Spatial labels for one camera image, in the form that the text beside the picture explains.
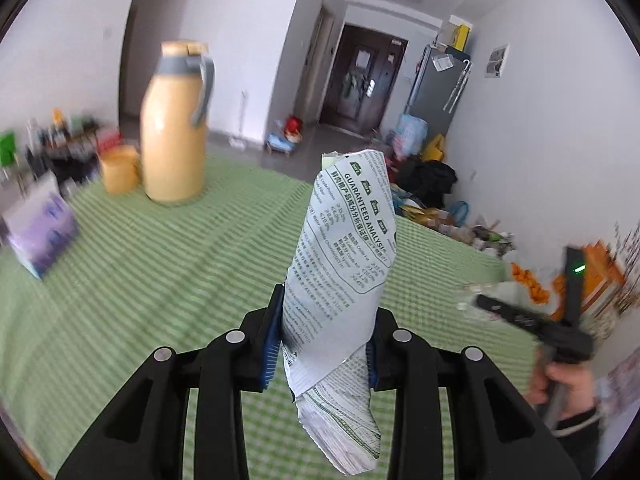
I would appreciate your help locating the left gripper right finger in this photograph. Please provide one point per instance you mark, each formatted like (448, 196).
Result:
(495, 434)

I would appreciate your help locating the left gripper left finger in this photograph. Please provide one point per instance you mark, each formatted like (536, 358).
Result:
(140, 433)

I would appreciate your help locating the white green printed bag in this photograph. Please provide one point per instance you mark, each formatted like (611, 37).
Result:
(334, 284)

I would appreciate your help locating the right hand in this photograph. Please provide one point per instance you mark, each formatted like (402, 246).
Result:
(577, 378)

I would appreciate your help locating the bowl of oranges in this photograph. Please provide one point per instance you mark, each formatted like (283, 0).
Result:
(528, 285)

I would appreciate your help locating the orange paper bag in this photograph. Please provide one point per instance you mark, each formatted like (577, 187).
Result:
(602, 279)

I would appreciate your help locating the green checked tablecloth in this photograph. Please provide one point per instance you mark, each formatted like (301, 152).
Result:
(141, 275)

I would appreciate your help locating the black bag on floor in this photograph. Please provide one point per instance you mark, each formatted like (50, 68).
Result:
(427, 181)

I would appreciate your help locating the purple tissue box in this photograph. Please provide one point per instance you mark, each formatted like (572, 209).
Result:
(41, 226)

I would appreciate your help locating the yellow round tin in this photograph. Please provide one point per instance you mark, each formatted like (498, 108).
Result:
(119, 169)

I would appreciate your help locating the grey refrigerator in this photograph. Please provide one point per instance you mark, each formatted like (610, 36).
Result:
(438, 87)

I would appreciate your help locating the low side table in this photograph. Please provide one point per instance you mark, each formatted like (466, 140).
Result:
(69, 148)

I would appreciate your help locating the yellow thermos jug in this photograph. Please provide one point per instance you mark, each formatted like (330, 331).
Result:
(173, 122)

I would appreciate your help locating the dark entrance door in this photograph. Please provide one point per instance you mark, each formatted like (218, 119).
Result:
(362, 78)

